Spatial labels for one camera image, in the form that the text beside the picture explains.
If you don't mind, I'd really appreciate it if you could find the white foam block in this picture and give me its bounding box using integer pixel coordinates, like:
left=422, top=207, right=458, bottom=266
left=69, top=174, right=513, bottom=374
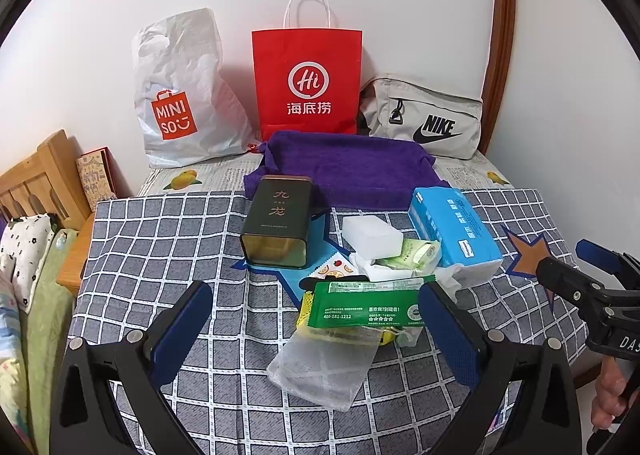
left=342, top=215, right=404, bottom=261

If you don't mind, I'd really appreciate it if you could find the blue tissue pack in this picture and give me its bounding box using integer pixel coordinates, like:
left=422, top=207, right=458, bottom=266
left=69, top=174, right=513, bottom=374
left=408, top=187, right=502, bottom=288

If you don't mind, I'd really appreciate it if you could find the green blanket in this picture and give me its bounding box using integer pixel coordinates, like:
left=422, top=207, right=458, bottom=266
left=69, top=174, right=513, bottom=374
left=21, top=229, right=77, bottom=454

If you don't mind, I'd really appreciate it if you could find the brown wooden door frame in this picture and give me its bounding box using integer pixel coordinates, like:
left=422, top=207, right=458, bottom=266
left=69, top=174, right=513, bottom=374
left=478, top=0, right=516, bottom=154

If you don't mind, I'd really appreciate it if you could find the green tissue packet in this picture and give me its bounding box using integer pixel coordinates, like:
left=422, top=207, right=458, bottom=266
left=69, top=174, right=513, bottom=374
left=375, top=238, right=442, bottom=274

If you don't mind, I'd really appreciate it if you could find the white Miniso plastic bag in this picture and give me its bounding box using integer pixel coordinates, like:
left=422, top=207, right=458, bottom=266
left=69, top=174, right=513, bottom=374
left=132, top=8, right=257, bottom=169

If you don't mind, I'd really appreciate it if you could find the purple towel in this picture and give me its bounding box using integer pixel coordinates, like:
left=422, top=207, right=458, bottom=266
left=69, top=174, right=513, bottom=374
left=244, top=131, right=449, bottom=211

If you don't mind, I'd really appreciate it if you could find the floral white pillow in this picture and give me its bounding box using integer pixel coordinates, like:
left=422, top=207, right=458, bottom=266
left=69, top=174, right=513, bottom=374
left=1, top=213, right=54, bottom=313

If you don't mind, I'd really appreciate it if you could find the dark green tea tin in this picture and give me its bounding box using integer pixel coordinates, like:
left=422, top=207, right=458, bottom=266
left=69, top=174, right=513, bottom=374
left=240, top=175, right=312, bottom=269

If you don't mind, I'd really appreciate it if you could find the beige Nike bag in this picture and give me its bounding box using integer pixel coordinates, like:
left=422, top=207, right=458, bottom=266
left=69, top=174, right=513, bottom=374
left=360, top=76, right=483, bottom=159

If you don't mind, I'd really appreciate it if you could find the clear mesh drawstring pouch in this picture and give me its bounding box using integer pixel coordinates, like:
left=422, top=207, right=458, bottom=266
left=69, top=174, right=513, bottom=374
left=267, top=325, right=382, bottom=412

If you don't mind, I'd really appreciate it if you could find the patterned brown book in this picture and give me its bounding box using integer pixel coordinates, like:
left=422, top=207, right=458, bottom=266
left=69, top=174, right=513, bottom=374
left=76, top=147, right=117, bottom=211

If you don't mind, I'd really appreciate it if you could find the fruit print packet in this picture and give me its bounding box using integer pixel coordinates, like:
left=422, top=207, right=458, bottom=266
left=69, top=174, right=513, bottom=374
left=298, top=253, right=369, bottom=293

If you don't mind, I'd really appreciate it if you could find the checkered grey bed sheet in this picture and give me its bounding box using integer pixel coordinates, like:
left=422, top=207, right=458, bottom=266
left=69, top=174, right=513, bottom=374
left=70, top=188, right=587, bottom=454

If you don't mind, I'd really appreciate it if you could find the person's right hand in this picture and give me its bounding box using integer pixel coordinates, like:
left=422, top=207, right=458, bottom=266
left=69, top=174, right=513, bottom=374
left=591, top=357, right=639, bottom=429

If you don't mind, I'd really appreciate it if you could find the wooden headboard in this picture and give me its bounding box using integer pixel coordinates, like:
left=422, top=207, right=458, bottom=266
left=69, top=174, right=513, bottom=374
left=1, top=130, right=93, bottom=295

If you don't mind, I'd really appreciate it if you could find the green wet wipe packet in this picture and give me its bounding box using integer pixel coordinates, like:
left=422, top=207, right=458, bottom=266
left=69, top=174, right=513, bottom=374
left=307, top=275, right=436, bottom=329

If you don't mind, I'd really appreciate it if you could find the red Haidilao paper bag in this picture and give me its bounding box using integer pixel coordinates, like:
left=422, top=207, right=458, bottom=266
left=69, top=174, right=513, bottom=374
left=252, top=0, right=362, bottom=141

